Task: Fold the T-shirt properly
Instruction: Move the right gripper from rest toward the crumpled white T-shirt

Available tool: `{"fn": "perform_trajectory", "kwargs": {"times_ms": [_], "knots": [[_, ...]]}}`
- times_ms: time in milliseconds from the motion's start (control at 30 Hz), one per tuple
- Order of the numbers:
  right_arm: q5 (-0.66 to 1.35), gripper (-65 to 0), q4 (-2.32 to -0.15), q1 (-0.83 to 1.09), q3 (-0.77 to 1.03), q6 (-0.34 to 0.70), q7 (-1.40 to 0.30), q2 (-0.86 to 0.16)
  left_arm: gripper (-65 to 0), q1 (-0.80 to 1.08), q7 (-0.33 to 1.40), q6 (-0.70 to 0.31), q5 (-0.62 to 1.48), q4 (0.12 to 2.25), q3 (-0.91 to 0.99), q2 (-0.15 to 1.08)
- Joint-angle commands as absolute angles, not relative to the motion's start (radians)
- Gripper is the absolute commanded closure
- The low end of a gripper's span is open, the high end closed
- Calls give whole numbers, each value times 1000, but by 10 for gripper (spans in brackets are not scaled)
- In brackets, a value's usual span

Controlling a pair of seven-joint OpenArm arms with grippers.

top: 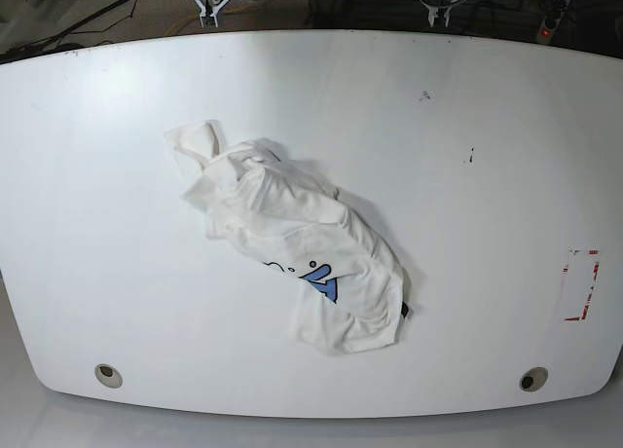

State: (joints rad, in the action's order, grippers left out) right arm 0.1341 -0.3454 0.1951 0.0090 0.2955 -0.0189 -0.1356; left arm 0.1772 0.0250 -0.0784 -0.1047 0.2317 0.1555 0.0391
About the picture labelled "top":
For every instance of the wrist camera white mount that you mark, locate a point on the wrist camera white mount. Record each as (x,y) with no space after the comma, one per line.
(209,2)
(440,2)

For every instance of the red tape rectangle marker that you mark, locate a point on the red tape rectangle marker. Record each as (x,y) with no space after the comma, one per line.
(578,284)

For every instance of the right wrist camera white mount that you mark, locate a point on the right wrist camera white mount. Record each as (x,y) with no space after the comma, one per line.
(209,2)

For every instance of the white printed T-shirt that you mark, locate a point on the white printed T-shirt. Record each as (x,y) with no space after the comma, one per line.
(267,209)

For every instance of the table cable grommet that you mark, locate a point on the table cable grommet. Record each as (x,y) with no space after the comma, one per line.
(534,379)
(108,376)

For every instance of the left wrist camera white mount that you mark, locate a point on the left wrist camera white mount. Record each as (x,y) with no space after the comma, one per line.
(440,2)

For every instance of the right table cable grommet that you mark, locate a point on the right table cable grommet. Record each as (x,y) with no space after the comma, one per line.
(534,379)

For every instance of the left table cable grommet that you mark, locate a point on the left table cable grommet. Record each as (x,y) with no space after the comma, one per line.
(108,376)

